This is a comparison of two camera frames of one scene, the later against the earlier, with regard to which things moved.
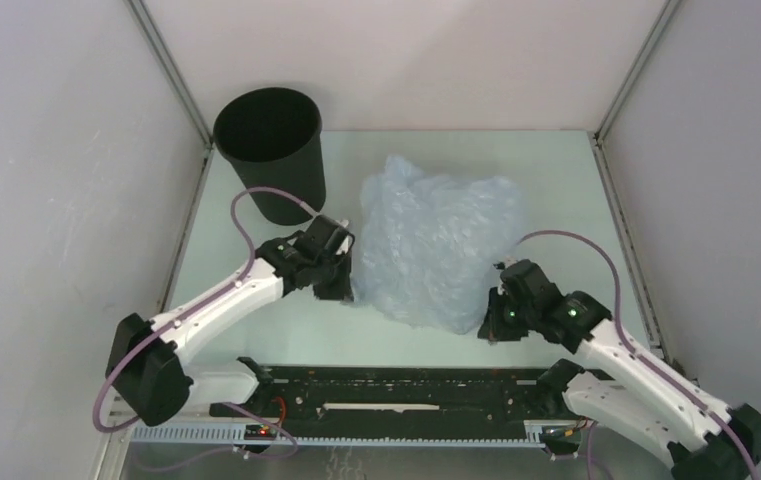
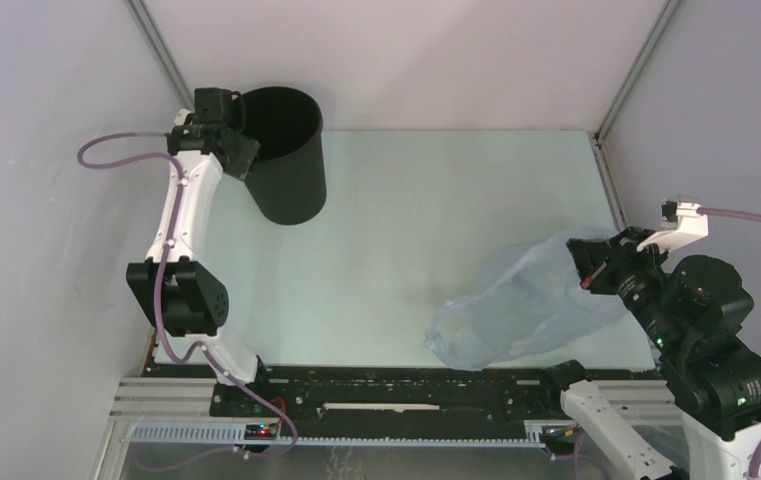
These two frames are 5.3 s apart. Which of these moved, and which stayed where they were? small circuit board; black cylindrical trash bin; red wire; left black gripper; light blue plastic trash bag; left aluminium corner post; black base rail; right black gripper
Moved: left black gripper; light blue plastic trash bag; right black gripper
Stayed: black base rail; left aluminium corner post; black cylindrical trash bin; small circuit board; red wire
